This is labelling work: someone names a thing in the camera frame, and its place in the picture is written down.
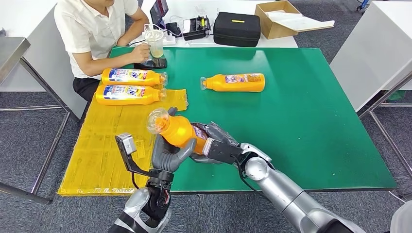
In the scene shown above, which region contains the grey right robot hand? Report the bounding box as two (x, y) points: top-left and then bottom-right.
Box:
(189, 122), (242, 165)

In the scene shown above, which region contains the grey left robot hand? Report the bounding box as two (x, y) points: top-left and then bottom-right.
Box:
(151, 107), (198, 173)

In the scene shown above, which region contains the person's right hand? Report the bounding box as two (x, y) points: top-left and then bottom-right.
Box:
(130, 42), (151, 64)

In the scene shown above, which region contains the clear plastic drink cup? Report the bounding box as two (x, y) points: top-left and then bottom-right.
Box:
(144, 25), (165, 59)

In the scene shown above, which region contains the orange detergent bottle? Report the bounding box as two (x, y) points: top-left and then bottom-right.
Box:
(146, 107), (215, 156)
(101, 67), (169, 87)
(95, 84), (167, 106)
(200, 73), (266, 93)

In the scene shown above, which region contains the black smartphone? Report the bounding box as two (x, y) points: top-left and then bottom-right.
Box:
(134, 58), (168, 70)

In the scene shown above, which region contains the black power adapter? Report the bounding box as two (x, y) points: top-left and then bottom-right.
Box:
(165, 21), (183, 37)

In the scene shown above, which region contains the dark tablet computer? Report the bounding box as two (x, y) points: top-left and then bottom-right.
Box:
(149, 0), (170, 30)

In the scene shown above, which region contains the person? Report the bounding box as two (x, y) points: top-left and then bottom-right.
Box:
(53, 0), (152, 100)

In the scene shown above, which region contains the yellow taped cardboard mat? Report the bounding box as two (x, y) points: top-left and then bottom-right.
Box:
(57, 86), (189, 198)

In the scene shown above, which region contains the black carrying case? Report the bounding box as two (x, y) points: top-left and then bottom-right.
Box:
(213, 12), (261, 48)

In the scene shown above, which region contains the brown cardboard box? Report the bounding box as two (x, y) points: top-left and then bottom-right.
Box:
(255, 0), (335, 40)

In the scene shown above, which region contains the steel table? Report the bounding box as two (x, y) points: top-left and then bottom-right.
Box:
(0, 29), (70, 205)

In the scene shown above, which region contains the white paper sheet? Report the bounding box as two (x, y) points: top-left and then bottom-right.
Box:
(264, 9), (335, 32)

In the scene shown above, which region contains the white desk with metal legs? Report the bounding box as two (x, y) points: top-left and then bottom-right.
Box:
(328, 0), (412, 199)

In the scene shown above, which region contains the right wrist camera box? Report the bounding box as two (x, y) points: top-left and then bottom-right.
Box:
(204, 138), (243, 165)

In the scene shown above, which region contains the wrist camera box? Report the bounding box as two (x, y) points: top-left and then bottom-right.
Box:
(204, 138), (243, 165)
(115, 133), (155, 179)

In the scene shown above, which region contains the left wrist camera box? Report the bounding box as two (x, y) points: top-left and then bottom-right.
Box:
(115, 133), (155, 179)

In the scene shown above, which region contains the white floor cable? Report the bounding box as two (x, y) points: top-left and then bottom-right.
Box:
(388, 190), (412, 203)

